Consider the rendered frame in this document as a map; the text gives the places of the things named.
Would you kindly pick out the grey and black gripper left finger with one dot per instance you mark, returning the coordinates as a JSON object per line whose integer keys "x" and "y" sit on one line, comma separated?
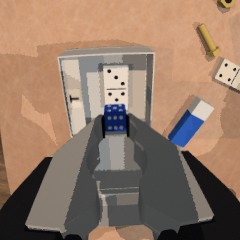
{"x": 60, "y": 196}

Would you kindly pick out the blue and white eraser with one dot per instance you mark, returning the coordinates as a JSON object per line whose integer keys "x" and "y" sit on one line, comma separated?
{"x": 190, "y": 122}

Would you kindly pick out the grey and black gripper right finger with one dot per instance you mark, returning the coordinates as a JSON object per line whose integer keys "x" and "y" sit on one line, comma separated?
{"x": 178, "y": 192}

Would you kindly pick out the blue die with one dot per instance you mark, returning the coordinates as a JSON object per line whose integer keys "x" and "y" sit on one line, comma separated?
{"x": 115, "y": 117}

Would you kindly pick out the white domino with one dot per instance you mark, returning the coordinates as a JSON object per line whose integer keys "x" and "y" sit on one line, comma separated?
{"x": 116, "y": 84}
{"x": 228, "y": 73}

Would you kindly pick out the yellow bolt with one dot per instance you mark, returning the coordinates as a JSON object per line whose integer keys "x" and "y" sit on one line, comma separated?
{"x": 213, "y": 50}

